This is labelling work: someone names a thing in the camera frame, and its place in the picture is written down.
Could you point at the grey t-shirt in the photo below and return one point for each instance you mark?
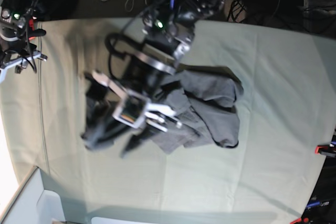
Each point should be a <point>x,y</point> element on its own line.
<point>203,99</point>

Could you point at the red black clamp right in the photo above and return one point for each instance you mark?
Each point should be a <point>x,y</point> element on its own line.
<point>327,150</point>

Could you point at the black round stand base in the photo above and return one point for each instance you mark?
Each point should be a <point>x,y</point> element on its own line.
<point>58,9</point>

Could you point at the robot arm image left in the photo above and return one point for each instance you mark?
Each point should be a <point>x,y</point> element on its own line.
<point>16,24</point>

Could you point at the gripper image right arm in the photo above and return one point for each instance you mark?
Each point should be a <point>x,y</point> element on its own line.
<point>145,77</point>

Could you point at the light green table cloth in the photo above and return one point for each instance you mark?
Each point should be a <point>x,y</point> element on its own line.
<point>287,109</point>

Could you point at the red clamp bottom right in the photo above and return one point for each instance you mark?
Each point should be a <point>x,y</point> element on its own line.
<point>303,220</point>

